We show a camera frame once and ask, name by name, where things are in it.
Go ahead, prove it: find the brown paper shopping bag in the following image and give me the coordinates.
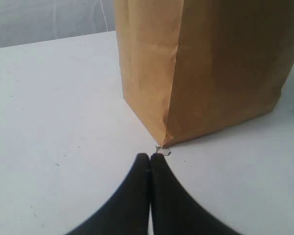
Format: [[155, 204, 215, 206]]
[[114, 0, 294, 147]]

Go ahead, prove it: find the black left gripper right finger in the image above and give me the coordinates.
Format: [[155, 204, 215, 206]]
[[150, 153, 237, 235]]

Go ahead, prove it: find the torn white paper scrap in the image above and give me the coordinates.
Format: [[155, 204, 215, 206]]
[[155, 146, 172, 156]]

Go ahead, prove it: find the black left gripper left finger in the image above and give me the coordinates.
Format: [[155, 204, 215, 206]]
[[68, 153, 150, 235]]

